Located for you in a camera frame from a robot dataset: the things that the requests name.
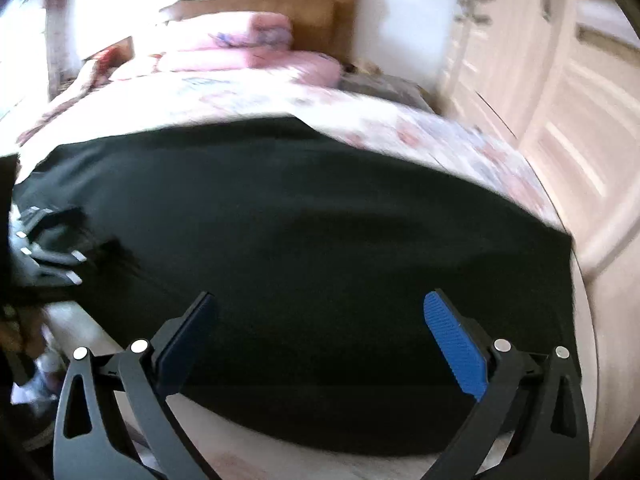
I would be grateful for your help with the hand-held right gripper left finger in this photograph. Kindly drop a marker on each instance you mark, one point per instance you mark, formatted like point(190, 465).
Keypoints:
point(192, 330)

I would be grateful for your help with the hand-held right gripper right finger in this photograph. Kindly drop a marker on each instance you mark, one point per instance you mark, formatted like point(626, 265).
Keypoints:
point(452, 340)

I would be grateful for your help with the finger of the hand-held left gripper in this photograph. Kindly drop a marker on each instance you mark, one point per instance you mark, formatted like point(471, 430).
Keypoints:
point(50, 240)

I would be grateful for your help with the black pants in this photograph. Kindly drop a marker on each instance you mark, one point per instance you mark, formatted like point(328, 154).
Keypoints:
point(325, 260)

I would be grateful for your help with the pink floral quilt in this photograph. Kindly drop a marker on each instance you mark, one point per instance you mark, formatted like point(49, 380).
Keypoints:
point(65, 105)

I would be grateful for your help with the red pillow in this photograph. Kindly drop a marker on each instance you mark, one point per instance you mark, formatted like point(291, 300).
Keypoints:
point(107, 62)

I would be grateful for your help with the dark red curtain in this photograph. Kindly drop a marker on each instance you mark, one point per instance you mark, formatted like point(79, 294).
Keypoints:
point(57, 35)

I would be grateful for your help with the cream floral blanket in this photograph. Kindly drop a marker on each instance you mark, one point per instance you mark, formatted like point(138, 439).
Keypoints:
point(425, 135)

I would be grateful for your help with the small wooden headboard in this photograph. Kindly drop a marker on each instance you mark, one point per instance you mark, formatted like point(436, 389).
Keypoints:
point(127, 47)

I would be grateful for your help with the light wooden wardrobe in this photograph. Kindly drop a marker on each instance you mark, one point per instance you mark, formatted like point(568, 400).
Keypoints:
point(575, 110)

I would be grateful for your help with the folded pink quilt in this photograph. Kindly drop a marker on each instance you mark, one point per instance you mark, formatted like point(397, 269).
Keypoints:
point(225, 35)

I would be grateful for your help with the yellow toy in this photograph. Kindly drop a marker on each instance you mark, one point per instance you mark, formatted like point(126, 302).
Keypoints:
point(360, 66)

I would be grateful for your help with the pink pillow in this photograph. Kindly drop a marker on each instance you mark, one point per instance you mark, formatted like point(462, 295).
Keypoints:
point(315, 65)

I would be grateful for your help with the large wooden headboard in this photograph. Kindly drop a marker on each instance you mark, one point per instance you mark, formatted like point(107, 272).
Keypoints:
point(320, 15)

